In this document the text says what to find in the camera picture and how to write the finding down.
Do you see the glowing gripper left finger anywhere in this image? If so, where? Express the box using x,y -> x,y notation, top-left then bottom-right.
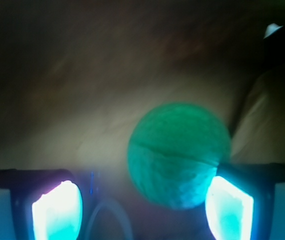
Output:
0,169 -> 83,240

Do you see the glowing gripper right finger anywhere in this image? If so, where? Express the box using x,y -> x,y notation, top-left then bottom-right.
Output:
205,163 -> 285,240

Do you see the brown paper lined box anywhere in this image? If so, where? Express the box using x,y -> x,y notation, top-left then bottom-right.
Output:
0,0 -> 285,173

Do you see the green dimpled foam ball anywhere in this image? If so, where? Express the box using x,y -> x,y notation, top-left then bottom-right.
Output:
127,102 -> 231,210

